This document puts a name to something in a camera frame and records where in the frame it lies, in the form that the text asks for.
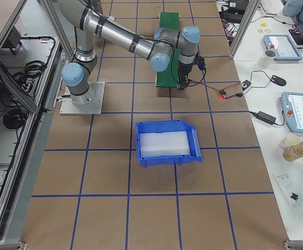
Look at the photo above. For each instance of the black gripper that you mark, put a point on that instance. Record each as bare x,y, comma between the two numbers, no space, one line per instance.
184,69

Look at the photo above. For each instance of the green conveyor belt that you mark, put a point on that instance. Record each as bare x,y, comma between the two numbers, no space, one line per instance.
169,77

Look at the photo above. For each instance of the small sensor board red LED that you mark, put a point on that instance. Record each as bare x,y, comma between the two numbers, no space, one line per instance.
222,94

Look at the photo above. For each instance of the blue plastic bin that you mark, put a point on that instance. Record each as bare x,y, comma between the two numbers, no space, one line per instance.
168,126

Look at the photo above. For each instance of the white foam pad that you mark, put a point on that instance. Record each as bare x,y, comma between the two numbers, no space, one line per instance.
164,144

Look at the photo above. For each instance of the black power adapter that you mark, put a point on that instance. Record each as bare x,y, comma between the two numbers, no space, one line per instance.
266,118

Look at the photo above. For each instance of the white mug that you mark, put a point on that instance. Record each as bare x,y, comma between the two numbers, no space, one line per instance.
267,58

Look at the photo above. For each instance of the black computer mouse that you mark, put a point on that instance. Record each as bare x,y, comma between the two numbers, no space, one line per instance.
278,80

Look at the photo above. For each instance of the teach pendant tablet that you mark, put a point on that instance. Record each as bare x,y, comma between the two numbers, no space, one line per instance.
283,46
292,106

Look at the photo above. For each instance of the white plastic cup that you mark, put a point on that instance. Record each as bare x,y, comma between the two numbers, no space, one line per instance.
289,141

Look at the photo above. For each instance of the drink can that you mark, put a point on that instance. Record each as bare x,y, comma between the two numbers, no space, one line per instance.
293,153

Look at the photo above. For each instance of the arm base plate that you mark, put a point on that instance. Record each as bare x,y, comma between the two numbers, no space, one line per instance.
87,104

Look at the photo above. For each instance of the aluminium frame post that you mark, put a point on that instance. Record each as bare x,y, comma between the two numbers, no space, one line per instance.
247,18

